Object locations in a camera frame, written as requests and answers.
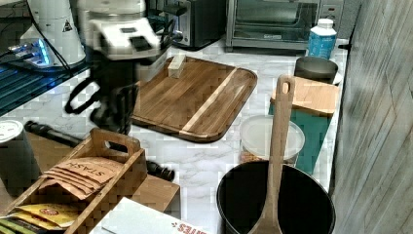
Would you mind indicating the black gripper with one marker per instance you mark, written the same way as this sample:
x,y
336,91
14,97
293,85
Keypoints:
x,y
117,94

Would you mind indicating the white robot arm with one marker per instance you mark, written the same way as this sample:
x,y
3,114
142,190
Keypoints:
x,y
118,37

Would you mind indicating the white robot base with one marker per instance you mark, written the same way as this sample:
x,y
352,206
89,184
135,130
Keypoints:
x,y
53,35

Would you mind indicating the small wooden block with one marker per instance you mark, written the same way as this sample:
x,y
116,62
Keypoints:
x,y
176,66

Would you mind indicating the wooden cutting board tray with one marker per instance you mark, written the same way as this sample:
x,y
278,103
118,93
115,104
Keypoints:
x,y
199,105

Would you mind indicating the black two-slot toaster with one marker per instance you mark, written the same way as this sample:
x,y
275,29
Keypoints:
x,y
198,23

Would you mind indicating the stash tea bag packets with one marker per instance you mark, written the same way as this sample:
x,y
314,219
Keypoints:
x,y
81,176

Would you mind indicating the wooden tea organizer box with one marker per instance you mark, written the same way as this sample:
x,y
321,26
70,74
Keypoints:
x,y
99,144

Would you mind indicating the grey shaker with white lid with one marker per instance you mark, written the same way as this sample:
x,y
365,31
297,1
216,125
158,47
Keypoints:
x,y
18,167

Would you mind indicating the cinnamon oat bites cereal box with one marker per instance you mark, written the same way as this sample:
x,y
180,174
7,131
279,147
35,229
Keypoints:
x,y
130,217

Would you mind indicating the silver toaster oven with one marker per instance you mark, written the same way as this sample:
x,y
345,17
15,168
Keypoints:
x,y
277,24

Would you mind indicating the clear plastic lidded container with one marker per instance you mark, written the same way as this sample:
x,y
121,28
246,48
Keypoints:
x,y
256,133

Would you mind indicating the yellow tea packets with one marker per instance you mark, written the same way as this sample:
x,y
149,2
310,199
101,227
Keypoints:
x,y
48,216

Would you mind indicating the black cup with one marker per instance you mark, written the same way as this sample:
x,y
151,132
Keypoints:
x,y
317,69

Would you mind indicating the teal box with wooden lid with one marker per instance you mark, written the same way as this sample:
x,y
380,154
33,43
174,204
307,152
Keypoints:
x,y
313,106

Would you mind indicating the blue bottle with white cap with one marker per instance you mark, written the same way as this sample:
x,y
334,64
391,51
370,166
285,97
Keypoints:
x,y
322,39

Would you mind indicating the wooden spoon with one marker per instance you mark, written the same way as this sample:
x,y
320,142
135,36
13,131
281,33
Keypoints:
x,y
268,222

